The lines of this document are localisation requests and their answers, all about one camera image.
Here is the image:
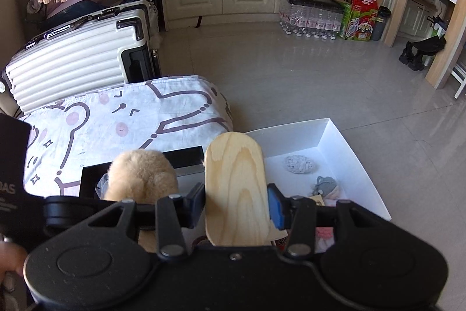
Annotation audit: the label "white cardboard box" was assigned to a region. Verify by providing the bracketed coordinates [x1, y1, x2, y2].
[243, 118, 392, 253]

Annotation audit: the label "pack of water bottles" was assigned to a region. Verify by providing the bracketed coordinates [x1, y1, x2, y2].
[280, 0, 345, 40]

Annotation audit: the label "red green carton box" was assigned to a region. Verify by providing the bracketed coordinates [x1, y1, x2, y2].
[340, 0, 379, 42]

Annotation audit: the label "printed bear blanket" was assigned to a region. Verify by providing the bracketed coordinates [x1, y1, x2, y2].
[18, 75, 234, 197]

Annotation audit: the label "light wooden block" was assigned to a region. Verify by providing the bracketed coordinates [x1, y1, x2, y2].
[204, 131, 272, 248]

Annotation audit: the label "grey crochet stone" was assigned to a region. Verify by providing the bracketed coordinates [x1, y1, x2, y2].
[285, 155, 314, 174]

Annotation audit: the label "pink fabric item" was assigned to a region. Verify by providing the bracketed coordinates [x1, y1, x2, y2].
[315, 227, 336, 253]

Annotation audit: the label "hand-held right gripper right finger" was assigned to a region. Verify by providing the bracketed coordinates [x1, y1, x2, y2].
[267, 183, 397, 258]

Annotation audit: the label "person's left hand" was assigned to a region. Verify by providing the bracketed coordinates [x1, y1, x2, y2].
[0, 243, 29, 282]

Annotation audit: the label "white chair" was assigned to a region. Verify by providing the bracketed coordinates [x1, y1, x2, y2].
[451, 61, 466, 98]

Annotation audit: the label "dark grey bin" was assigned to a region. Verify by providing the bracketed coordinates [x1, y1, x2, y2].
[371, 6, 392, 41]

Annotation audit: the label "white ribbed suitcase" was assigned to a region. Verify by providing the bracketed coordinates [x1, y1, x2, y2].
[0, 0, 161, 113]

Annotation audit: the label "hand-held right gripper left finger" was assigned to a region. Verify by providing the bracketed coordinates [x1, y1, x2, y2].
[78, 183, 206, 258]

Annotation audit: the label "grey mouse toy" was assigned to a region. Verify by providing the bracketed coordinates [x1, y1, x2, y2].
[309, 176, 341, 206]

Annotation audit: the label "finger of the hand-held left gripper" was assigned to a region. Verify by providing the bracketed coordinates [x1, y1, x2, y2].
[44, 196, 122, 229]

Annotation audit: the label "black cardboard box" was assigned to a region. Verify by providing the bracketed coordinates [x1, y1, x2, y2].
[79, 145, 208, 248]

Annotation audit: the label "black boots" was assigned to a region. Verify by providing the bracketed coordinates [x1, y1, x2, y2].
[398, 36, 446, 71]

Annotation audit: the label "wooden white desk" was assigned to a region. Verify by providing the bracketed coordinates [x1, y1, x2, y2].
[384, 0, 466, 89]

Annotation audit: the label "beige plush toy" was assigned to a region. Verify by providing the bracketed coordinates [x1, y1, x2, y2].
[96, 150, 180, 249]

